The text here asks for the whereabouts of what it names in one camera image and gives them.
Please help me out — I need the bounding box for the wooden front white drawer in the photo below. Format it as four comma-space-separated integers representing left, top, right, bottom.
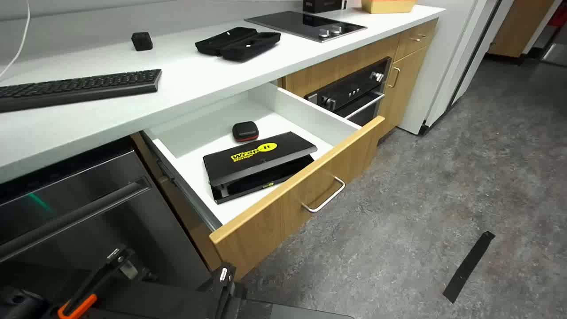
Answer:
140, 82, 386, 281

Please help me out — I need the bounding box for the small wooden drawer front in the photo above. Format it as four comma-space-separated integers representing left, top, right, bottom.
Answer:
391, 20, 439, 63

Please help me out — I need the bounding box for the black flat box yellow logo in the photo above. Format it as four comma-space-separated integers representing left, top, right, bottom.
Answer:
202, 132, 319, 206

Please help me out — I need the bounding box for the small black rounded case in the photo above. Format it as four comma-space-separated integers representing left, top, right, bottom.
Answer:
230, 121, 260, 144

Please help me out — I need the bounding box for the black built-in oven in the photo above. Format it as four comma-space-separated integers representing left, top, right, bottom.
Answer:
305, 58, 393, 128

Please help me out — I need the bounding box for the black flat tray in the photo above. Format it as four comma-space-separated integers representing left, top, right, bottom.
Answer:
193, 26, 283, 65

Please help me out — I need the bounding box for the black glass cooktop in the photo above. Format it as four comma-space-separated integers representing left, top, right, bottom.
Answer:
243, 10, 368, 43

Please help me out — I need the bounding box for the black clamp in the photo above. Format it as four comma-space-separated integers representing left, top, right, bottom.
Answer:
209, 265, 248, 319

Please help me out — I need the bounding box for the wooden cabinet door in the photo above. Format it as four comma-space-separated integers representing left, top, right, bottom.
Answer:
377, 43, 437, 143

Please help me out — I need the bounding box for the small black cube box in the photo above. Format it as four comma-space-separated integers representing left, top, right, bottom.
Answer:
129, 31, 154, 54

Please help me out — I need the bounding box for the wooden block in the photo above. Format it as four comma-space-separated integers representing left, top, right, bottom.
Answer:
360, 0, 418, 17

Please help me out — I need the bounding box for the white refrigerator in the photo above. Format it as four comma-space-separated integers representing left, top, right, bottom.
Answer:
397, 0, 505, 137

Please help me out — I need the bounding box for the stainless steel dishwasher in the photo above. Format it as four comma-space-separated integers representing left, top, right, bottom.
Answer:
0, 139, 212, 293

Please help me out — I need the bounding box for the black floor strip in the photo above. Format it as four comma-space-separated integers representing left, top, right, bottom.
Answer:
441, 231, 498, 306

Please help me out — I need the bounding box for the black keyboard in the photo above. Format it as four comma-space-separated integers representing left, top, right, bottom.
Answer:
0, 68, 163, 116

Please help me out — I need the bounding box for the wooden background cabinet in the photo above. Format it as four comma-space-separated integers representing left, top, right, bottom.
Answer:
487, 0, 556, 61

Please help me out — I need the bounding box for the silver drawer handle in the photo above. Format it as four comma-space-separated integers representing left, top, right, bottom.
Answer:
299, 175, 347, 215

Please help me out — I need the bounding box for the silver cabinet door handle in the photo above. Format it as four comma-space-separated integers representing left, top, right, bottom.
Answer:
386, 65, 404, 91

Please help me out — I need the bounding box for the dark dishwasher handle bar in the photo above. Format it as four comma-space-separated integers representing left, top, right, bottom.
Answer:
0, 180, 152, 267

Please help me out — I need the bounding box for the orange handled clamp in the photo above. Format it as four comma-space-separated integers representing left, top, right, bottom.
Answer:
57, 247, 134, 319

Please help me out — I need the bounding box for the white cable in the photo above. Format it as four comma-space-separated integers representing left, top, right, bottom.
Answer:
0, 0, 33, 81

